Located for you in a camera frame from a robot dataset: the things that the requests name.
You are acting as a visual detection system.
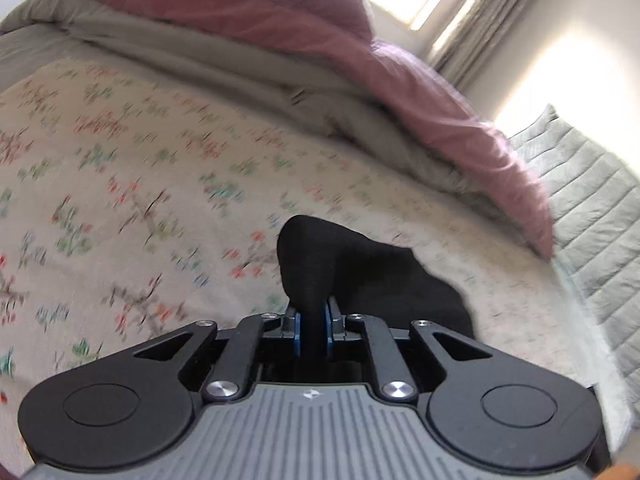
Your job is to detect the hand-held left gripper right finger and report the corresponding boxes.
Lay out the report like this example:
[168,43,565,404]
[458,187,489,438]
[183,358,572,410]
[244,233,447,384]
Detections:
[325,300,499,404]

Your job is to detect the light beige curtain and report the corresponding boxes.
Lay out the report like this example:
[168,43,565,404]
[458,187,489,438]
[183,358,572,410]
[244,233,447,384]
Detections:
[429,0,558,92]

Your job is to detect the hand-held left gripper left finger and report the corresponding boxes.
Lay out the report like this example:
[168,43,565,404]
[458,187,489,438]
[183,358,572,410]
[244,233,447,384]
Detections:
[134,311,303,404]

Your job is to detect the grey-green duvet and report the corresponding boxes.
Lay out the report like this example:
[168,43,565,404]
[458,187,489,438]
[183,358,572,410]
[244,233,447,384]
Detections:
[0,0,506,221]

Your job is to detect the black pants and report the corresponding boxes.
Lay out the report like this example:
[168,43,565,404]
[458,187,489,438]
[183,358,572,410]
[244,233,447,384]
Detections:
[276,215,477,383]

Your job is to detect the grey quilted cover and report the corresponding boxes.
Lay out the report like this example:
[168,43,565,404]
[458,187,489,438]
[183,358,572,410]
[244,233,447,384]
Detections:
[507,104,640,461]

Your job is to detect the floral patterned blanket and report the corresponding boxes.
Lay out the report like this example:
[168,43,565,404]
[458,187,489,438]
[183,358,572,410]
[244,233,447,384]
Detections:
[0,57,598,476]

